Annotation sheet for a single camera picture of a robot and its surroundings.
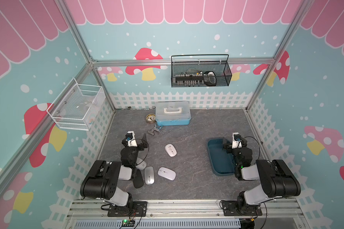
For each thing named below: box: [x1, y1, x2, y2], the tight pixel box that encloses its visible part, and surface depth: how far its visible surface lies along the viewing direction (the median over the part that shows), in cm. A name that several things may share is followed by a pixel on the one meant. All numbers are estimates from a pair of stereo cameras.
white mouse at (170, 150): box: [164, 143, 178, 157], surface depth 96 cm
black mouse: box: [132, 169, 144, 189], surface depth 85 cm
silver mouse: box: [144, 166, 155, 186], surface depth 86 cm
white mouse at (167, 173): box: [157, 166, 177, 181], surface depth 87 cm
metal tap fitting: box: [147, 124, 162, 136], surface depth 108 cm
